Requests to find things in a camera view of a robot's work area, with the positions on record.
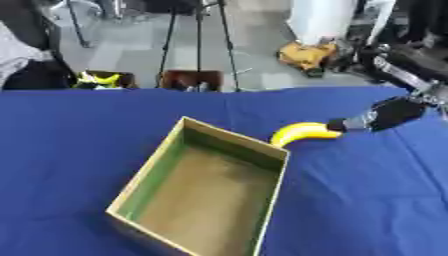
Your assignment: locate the open cardboard box green inside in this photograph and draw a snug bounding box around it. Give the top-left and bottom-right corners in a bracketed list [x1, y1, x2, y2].
[105, 115, 293, 256]

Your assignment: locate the brown open box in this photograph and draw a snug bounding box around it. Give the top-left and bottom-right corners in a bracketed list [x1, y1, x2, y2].
[159, 69, 226, 93]

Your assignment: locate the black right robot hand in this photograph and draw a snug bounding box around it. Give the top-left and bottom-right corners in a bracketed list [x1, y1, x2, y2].
[325, 95, 431, 134]

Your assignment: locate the black tripod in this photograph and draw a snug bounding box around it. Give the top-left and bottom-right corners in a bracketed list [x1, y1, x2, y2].
[152, 0, 244, 93]

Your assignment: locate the yellow toy banana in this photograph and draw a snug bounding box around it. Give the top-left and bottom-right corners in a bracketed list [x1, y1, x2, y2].
[269, 121, 345, 150]

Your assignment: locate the orange yellow bag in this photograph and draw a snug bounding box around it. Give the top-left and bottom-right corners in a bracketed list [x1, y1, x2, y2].
[274, 40, 340, 78]

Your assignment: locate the person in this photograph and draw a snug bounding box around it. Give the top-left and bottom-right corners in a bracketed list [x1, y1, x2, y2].
[0, 0, 77, 91]

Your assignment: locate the box with yellow green items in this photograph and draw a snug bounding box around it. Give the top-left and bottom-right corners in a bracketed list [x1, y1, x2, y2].
[71, 69, 140, 90]

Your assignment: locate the white cylindrical stand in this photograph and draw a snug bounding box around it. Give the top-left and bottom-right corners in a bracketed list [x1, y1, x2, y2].
[285, 0, 359, 46]

